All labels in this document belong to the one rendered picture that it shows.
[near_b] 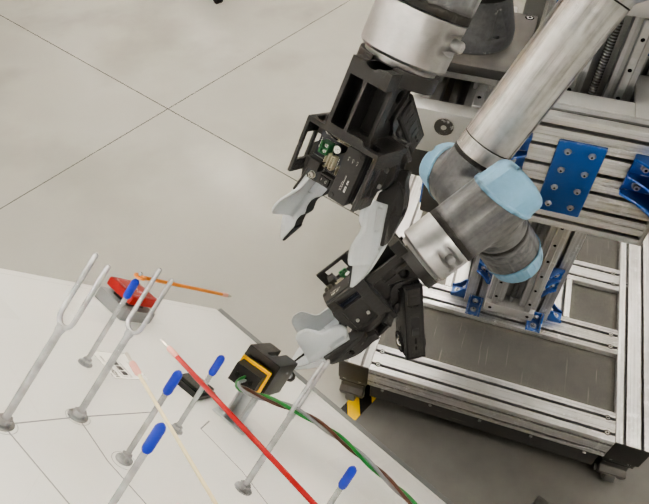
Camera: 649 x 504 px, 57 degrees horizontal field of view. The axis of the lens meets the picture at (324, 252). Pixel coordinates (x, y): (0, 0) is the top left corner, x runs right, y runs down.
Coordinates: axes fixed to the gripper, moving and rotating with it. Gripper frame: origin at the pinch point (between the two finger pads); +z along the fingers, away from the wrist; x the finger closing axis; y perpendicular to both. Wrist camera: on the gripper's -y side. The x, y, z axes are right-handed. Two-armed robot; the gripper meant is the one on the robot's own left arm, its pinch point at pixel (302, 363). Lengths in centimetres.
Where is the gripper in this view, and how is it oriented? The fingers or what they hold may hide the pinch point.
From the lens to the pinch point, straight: 78.3
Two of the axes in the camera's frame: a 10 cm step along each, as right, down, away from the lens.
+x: 1.9, 4.8, -8.6
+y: -6.0, -6.3, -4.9
